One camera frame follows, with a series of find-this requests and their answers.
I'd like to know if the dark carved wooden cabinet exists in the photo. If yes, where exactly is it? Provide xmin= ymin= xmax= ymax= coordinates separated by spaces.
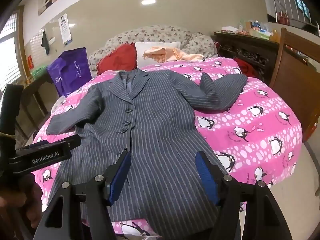
xmin=212 ymin=31 xmax=280 ymax=84

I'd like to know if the red pillow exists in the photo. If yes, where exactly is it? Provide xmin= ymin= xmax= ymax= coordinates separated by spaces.
xmin=97 ymin=44 xmax=138 ymax=75

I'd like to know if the peach fringed scarf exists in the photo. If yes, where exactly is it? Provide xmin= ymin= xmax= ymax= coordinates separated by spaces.
xmin=142 ymin=46 xmax=205 ymax=63

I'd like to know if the red cloth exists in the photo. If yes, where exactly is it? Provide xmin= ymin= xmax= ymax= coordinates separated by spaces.
xmin=234 ymin=57 xmax=259 ymax=78

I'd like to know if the pink penguin print blanket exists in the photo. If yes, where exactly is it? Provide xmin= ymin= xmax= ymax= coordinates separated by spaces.
xmin=32 ymin=56 xmax=304 ymax=239

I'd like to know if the floral quilt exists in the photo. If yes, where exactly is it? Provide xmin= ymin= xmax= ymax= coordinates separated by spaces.
xmin=88 ymin=25 xmax=218 ymax=72

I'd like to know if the wall calendar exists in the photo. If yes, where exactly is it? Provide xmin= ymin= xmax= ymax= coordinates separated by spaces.
xmin=58 ymin=13 xmax=73 ymax=46

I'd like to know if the person's left hand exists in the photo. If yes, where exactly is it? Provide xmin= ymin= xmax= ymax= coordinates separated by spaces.
xmin=0 ymin=172 xmax=43 ymax=232

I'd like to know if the metal railing rack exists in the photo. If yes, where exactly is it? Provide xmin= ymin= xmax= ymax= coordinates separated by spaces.
xmin=265 ymin=0 xmax=313 ymax=27

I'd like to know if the purple shopping bag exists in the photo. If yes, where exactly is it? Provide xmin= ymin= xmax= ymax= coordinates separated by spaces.
xmin=46 ymin=47 xmax=92 ymax=98

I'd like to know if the lattice window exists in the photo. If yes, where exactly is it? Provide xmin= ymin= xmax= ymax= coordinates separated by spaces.
xmin=0 ymin=6 xmax=28 ymax=88

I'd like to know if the wooden chair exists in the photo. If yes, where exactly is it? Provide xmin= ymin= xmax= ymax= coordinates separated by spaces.
xmin=269 ymin=27 xmax=320 ymax=140

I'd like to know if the grey pinstriped suit jacket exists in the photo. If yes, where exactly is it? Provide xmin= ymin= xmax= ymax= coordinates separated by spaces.
xmin=46 ymin=69 xmax=248 ymax=239

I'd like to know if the white pillow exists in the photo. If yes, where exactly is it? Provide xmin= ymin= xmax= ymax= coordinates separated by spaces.
xmin=135 ymin=41 xmax=181 ymax=68

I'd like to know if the dark wooden side table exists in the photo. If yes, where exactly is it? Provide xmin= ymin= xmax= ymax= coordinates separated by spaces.
xmin=15 ymin=72 xmax=63 ymax=140

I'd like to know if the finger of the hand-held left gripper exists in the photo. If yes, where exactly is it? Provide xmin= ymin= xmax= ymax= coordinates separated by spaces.
xmin=29 ymin=135 xmax=82 ymax=153

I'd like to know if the green plastic basket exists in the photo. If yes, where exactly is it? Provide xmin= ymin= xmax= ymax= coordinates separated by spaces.
xmin=31 ymin=65 xmax=49 ymax=78

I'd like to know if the red container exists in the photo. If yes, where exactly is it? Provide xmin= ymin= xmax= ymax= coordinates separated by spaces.
xmin=279 ymin=11 xmax=290 ymax=25

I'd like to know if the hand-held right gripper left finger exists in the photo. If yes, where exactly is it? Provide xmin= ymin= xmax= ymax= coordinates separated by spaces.
xmin=35 ymin=150 xmax=132 ymax=240

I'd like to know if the yellow green box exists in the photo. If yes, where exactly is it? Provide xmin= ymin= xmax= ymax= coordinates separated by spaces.
xmin=250 ymin=27 xmax=272 ymax=40

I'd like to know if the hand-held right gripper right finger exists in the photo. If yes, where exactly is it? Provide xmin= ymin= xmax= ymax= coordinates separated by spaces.
xmin=195 ymin=151 xmax=292 ymax=240

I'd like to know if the dark hanging cloth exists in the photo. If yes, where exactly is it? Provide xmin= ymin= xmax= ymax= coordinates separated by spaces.
xmin=41 ymin=29 xmax=50 ymax=55

